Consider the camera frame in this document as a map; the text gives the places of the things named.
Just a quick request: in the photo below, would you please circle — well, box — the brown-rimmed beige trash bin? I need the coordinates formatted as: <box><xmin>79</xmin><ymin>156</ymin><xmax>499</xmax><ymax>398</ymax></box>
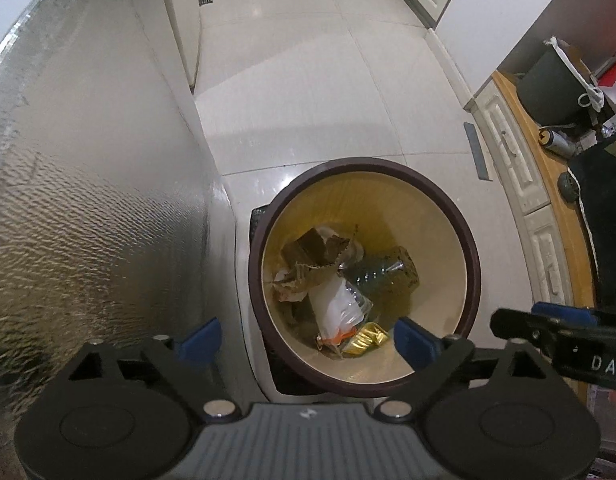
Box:
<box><xmin>248</xmin><ymin>157</ymin><xmax>483</xmax><ymax>401</ymax></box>

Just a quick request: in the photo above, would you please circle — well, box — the silver metal cylinder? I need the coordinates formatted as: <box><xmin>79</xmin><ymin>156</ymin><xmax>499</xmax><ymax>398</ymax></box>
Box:
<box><xmin>538</xmin><ymin>127</ymin><xmax>576</xmax><ymax>158</ymax></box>

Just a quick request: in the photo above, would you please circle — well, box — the gold foil wrapper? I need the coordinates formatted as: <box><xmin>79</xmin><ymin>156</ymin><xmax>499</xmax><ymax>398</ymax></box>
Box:
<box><xmin>343</xmin><ymin>322</ymin><xmax>391</xmax><ymax>358</ymax></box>

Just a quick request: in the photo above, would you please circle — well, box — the grey floor strip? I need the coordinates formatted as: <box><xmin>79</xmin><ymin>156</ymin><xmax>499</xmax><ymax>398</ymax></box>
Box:
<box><xmin>463</xmin><ymin>122</ymin><xmax>491</xmax><ymax>181</ymax></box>

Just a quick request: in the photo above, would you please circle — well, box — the clear plastic bottle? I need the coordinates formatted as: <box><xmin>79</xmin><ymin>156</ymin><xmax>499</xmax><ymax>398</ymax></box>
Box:
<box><xmin>340</xmin><ymin>246</ymin><xmax>420</xmax><ymax>306</ymax></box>

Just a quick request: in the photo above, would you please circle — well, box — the clear plastic bag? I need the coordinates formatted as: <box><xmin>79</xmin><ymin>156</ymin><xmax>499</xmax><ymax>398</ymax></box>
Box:
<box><xmin>308</xmin><ymin>277</ymin><xmax>374</xmax><ymax>347</ymax></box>

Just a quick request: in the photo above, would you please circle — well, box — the white refrigerator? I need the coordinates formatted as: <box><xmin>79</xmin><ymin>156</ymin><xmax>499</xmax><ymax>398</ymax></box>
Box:
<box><xmin>153</xmin><ymin>0</ymin><xmax>216</xmax><ymax>93</ymax></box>

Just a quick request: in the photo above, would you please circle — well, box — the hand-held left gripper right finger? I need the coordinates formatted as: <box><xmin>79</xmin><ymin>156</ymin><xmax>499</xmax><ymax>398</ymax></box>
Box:
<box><xmin>375</xmin><ymin>316</ymin><xmax>554</xmax><ymax>421</ymax></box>

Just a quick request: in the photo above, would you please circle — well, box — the red and white plastic bag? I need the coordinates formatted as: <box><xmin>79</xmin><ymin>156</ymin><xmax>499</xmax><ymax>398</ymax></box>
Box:
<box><xmin>595</xmin><ymin>55</ymin><xmax>616</xmax><ymax>106</ymax></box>

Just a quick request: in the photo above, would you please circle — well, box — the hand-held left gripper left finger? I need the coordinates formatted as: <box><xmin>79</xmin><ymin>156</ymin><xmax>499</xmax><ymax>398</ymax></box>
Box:
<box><xmin>65</xmin><ymin>317</ymin><xmax>241</xmax><ymax>421</ymax></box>

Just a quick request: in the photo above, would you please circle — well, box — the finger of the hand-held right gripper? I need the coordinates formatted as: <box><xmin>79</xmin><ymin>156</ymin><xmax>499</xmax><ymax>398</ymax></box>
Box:
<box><xmin>490</xmin><ymin>307</ymin><xmax>564</xmax><ymax>345</ymax></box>
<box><xmin>532</xmin><ymin>301</ymin><xmax>601</xmax><ymax>327</ymax></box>

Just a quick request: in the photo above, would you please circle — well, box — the brown cardboard scrap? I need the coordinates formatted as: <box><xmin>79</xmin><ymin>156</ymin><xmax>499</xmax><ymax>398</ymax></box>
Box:
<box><xmin>273</xmin><ymin>225</ymin><xmax>364</xmax><ymax>303</ymax></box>

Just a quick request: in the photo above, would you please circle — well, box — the dark bag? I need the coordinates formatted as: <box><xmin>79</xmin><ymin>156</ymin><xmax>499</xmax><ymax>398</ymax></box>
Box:
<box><xmin>568</xmin><ymin>130</ymin><xmax>616</xmax><ymax>311</ymax></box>

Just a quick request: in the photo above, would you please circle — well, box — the white cabinet with wooden top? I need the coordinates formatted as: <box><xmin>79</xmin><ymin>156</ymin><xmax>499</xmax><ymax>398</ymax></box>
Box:
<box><xmin>463</xmin><ymin>70</ymin><xmax>599</xmax><ymax>306</ymax></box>

